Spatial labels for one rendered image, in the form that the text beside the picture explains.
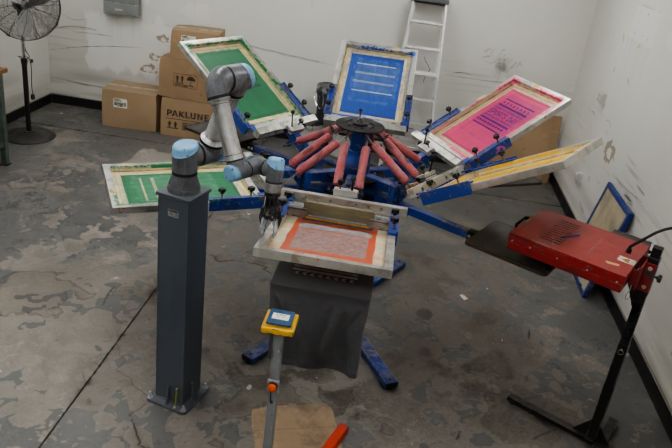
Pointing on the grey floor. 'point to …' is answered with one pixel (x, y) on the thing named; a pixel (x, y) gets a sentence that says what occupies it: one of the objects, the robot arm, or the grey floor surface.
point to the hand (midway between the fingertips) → (268, 234)
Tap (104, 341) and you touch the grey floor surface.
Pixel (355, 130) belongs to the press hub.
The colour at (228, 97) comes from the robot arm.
